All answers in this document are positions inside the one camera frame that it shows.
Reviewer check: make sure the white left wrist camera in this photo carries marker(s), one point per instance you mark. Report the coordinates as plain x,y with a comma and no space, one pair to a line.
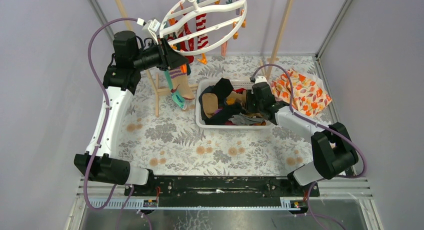
149,28

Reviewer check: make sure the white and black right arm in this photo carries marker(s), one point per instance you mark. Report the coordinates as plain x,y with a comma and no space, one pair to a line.
331,151

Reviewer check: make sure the black sock in basket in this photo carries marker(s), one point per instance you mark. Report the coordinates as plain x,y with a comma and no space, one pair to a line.
230,102

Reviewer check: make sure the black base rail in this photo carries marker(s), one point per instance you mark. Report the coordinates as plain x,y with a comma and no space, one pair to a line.
222,191

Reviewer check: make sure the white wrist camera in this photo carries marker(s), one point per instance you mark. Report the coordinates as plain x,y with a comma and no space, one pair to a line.
149,28
259,79

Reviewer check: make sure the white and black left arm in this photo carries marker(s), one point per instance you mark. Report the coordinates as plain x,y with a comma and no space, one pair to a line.
99,163

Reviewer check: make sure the wooden drying rack frame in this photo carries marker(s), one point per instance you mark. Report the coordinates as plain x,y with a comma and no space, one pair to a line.
208,6

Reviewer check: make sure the green and blue sock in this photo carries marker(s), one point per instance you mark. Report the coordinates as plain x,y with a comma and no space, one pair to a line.
175,95

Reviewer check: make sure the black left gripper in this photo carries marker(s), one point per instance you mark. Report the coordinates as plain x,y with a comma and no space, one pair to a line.
166,54

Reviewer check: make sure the white round clip hanger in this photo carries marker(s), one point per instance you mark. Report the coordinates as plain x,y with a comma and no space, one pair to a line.
203,21

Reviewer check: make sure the orange floral cloth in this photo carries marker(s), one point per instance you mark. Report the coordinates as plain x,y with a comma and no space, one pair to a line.
310,97

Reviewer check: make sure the maroon purple striped tan sock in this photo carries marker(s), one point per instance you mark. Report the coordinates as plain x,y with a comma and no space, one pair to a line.
180,83

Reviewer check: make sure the floral table mat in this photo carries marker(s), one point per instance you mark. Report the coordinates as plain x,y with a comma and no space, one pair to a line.
171,142

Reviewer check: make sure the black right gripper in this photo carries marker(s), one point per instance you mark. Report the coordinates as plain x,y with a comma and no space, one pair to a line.
250,96

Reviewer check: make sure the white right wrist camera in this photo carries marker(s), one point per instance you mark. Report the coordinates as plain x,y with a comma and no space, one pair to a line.
259,79

